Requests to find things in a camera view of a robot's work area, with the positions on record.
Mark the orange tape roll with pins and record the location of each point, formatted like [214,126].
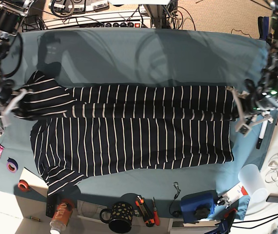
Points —
[23,186]

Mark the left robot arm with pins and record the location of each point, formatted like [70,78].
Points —
[262,97]

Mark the white black marker pen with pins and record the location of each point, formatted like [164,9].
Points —
[261,134]

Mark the black mug with yellow leaves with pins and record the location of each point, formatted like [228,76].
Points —
[119,218]

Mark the purple tape roll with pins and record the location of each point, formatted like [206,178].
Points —
[12,165]

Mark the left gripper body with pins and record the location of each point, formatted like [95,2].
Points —
[247,118]

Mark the white paper sheet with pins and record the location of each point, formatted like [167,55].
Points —
[32,179]

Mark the white red card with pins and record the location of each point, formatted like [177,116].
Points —
[234,194]

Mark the translucent plastic cup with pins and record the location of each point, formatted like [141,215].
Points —
[253,183]

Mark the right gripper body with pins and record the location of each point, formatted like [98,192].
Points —
[12,103]

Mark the white power strip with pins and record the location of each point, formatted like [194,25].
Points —
[124,18]

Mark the red handled screwdriver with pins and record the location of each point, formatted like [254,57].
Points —
[155,213]

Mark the black remote control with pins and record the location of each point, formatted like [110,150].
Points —
[51,203]

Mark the orange drink bottle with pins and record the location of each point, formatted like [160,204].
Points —
[61,216]

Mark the teal table cloth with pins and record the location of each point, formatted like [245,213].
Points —
[81,57]

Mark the grey flat adapter box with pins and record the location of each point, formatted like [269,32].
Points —
[272,198]

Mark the navy white striped t-shirt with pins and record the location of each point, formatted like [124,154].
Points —
[100,130]

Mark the blue clamp device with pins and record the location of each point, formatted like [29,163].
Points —
[197,207]

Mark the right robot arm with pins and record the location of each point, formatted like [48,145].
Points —
[12,15]

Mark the orange black utility knife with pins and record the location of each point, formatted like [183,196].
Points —
[145,212]

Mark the blue black spring clamp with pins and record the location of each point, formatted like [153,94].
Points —
[263,28]

